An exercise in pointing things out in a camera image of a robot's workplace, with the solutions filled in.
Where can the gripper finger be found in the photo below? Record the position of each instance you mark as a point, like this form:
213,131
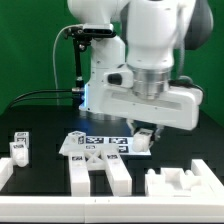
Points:
131,125
157,133

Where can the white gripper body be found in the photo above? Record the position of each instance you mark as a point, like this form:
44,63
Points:
177,108

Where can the white chair seat block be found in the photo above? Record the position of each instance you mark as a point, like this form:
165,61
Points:
175,182

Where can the white long side rail back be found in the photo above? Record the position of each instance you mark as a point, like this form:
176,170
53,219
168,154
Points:
118,177

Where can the white long side rail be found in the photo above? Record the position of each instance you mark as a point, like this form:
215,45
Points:
118,177
79,176

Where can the white long side rail front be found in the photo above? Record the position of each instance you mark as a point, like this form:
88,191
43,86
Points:
79,176

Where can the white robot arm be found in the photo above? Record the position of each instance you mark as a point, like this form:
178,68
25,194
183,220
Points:
132,43

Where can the white flat back panel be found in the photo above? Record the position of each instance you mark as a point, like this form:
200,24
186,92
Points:
91,143

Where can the white left fence block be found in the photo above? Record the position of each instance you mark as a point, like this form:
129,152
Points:
6,170

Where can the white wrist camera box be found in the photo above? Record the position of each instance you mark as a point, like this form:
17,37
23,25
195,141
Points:
120,76

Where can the white right fence rail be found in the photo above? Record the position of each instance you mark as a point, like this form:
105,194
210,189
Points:
200,168

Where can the white fence rail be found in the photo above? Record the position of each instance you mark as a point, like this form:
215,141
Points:
110,209
200,168

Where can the black camera on stand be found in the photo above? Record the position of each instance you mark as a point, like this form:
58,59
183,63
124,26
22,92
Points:
82,37

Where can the white front fence rail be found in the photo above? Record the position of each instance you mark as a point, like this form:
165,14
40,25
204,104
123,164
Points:
110,209

